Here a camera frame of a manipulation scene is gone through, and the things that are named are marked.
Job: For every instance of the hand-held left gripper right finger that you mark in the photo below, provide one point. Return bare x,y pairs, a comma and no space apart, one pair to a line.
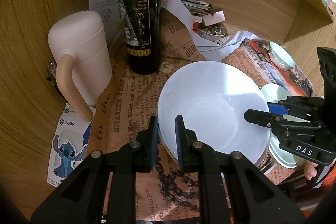
179,140

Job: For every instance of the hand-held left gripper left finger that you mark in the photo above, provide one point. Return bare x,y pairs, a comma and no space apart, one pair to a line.
155,142

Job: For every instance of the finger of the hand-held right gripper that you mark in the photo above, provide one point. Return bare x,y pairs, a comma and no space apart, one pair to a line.
275,107
262,117

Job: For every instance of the mint green plate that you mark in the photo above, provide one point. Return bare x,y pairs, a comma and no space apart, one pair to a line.
275,91

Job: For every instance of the large white bowl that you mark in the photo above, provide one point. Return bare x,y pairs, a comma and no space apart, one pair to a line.
210,98

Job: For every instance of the person's right hand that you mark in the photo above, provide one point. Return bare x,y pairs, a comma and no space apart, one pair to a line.
311,171

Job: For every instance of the small mint green bowl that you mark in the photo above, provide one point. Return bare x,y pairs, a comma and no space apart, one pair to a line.
284,56

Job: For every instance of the round gold token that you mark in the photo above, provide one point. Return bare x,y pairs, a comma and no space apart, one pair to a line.
166,67

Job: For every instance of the cartoon sticker card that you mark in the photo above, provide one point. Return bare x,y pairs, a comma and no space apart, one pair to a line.
63,153

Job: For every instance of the small dish of trinkets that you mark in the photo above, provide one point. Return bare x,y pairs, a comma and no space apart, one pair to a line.
212,31

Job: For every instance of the small pink white box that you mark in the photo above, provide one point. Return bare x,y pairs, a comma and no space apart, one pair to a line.
214,18

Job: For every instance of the metal clip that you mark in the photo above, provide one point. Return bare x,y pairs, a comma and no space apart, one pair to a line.
52,74

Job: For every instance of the pale pink lidded mug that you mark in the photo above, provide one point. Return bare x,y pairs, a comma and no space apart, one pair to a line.
84,37

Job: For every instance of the handwritten white note sheet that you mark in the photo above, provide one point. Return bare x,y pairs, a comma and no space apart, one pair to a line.
102,3

